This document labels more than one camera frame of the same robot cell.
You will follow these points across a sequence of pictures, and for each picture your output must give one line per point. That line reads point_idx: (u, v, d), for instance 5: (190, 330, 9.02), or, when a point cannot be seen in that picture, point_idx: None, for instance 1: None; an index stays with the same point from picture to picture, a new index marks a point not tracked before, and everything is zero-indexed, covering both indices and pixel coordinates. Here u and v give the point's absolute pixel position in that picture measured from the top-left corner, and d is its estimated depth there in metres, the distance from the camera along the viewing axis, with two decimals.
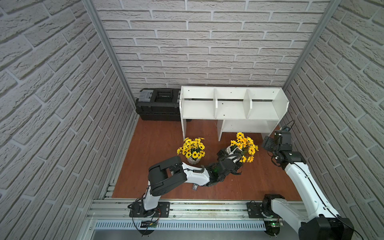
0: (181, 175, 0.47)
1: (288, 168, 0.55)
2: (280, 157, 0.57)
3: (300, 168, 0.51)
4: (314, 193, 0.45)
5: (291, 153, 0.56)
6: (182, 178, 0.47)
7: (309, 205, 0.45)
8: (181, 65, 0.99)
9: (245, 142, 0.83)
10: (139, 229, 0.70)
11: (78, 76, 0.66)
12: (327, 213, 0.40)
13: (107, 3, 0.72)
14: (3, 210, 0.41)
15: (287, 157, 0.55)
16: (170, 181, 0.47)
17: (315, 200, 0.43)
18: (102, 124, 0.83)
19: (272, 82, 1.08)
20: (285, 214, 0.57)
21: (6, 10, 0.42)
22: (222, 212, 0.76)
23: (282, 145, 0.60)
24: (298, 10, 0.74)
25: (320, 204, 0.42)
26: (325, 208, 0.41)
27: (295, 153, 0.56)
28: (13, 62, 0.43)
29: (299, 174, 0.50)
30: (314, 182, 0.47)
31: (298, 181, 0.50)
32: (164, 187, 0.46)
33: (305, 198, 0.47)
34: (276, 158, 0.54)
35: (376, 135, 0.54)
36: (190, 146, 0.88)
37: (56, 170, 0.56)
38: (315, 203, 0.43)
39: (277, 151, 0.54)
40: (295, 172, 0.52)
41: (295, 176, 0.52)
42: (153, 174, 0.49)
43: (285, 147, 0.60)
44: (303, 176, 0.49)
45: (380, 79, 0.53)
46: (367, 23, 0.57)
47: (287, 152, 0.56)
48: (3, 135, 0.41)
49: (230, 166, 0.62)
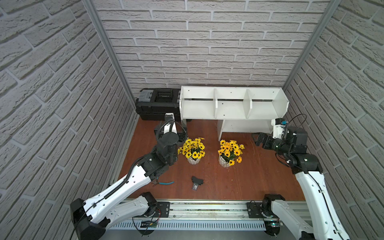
0: (82, 221, 0.37)
1: (300, 177, 0.48)
2: (293, 162, 0.49)
3: (314, 179, 0.45)
4: (325, 212, 0.41)
5: (306, 159, 0.48)
6: (84, 226, 0.37)
7: (317, 224, 0.42)
8: (181, 65, 0.99)
9: (230, 147, 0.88)
10: (139, 229, 0.70)
11: (78, 76, 0.66)
12: (336, 237, 0.38)
13: (107, 3, 0.72)
14: (3, 210, 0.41)
15: (301, 162, 0.48)
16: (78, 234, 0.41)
17: (325, 221, 0.40)
18: (102, 124, 0.83)
19: (272, 82, 1.08)
20: (285, 219, 0.57)
21: (6, 10, 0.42)
22: (222, 212, 0.76)
23: (295, 147, 0.52)
24: (298, 10, 0.74)
25: (330, 225, 0.39)
26: (336, 232, 0.38)
27: (310, 157, 0.49)
28: (13, 62, 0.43)
29: (312, 187, 0.44)
30: (326, 197, 0.42)
31: (309, 194, 0.45)
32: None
33: (315, 214, 0.43)
34: (288, 162, 0.52)
35: (377, 136, 0.54)
36: (190, 145, 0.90)
37: (56, 170, 0.56)
38: (325, 225, 0.39)
39: (288, 154, 0.53)
40: (308, 184, 0.45)
41: (306, 188, 0.46)
42: None
43: (297, 150, 0.52)
44: (316, 189, 0.44)
45: (380, 79, 0.53)
46: (367, 23, 0.57)
47: (301, 156, 0.49)
48: (3, 135, 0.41)
49: (166, 141, 0.47)
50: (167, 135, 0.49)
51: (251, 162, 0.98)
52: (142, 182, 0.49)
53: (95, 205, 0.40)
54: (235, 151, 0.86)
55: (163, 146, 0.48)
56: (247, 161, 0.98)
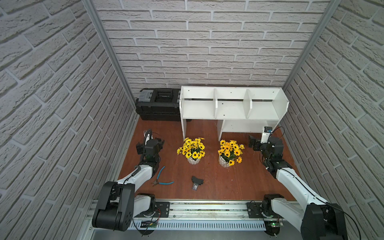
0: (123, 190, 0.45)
1: (279, 174, 0.60)
2: (270, 167, 0.64)
3: (288, 171, 0.58)
4: (303, 187, 0.50)
5: (278, 162, 0.64)
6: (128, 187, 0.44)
7: (303, 201, 0.48)
8: (181, 65, 0.99)
9: (230, 147, 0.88)
10: (139, 229, 0.70)
11: (78, 76, 0.66)
12: (317, 201, 0.44)
13: (107, 3, 0.72)
14: (3, 210, 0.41)
15: (275, 165, 0.62)
16: (122, 204, 0.42)
17: (304, 193, 0.48)
18: (102, 124, 0.83)
19: (272, 82, 1.08)
20: (285, 214, 0.57)
21: (6, 10, 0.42)
22: (222, 212, 0.76)
23: (272, 157, 0.66)
24: (298, 10, 0.74)
25: (309, 195, 0.46)
26: (315, 198, 0.45)
27: (281, 161, 0.64)
28: (13, 62, 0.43)
29: (288, 176, 0.56)
30: (302, 180, 0.52)
31: (289, 182, 0.55)
32: (124, 213, 0.41)
33: (299, 195, 0.50)
34: (267, 168, 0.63)
35: (377, 136, 0.54)
36: (190, 145, 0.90)
37: (56, 170, 0.56)
38: (305, 195, 0.47)
39: (267, 162, 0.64)
40: (284, 175, 0.58)
41: (286, 179, 0.57)
42: (107, 217, 0.41)
43: (273, 159, 0.67)
44: (291, 176, 0.55)
45: (380, 79, 0.53)
46: (367, 23, 0.57)
47: (275, 162, 0.64)
48: (3, 135, 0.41)
49: (151, 144, 0.66)
50: (149, 140, 0.68)
51: (251, 162, 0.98)
52: (149, 174, 0.62)
53: (127, 179, 0.47)
54: (235, 151, 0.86)
55: (150, 147, 0.67)
56: (247, 161, 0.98)
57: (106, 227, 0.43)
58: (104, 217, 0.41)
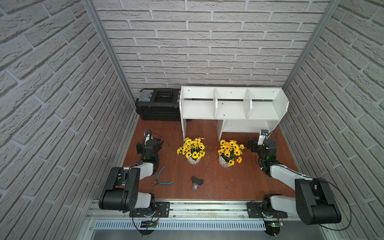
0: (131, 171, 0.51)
1: (272, 168, 0.65)
2: (264, 168, 0.69)
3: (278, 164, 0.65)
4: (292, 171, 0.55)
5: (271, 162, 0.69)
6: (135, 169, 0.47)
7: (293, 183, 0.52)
8: (181, 65, 0.99)
9: (230, 147, 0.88)
10: (139, 229, 0.70)
11: (78, 76, 0.66)
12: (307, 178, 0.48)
13: (107, 3, 0.72)
14: (3, 211, 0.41)
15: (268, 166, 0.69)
16: (129, 184, 0.45)
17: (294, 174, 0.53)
18: (102, 124, 0.83)
19: (272, 82, 1.08)
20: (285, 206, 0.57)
21: (6, 10, 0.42)
22: (222, 212, 0.76)
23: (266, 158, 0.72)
24: (298, 10, 0.74)
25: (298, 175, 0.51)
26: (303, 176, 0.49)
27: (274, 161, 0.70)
28: (13, 62, 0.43)
29: (280, 167, 0.61)
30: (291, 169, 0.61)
31: (279, 172, 0.61)
32: (130, 192, 0.43)
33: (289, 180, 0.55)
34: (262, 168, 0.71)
35: (377, 136, 0.54)
36: (190, 145, 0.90)
37: (56, 170, 0.56)
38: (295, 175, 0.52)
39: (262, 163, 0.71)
40: (277, 167, 0.63)
41: (277, 171, 0.62)
42: (113, 196, 0.43)
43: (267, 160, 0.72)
44: (281, 167, 0.61)
45: (380, 79, 0.53)
46: (367, 23, 0.57)
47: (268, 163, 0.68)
48: (3, 135, 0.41)
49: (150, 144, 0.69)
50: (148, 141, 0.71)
51: (251, 162, 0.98)
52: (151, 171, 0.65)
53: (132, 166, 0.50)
54: (235, 151, 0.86)
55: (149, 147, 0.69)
56: (247, 161, 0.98)
57: (111, 206, 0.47)
58: (109, 197, 0.43)
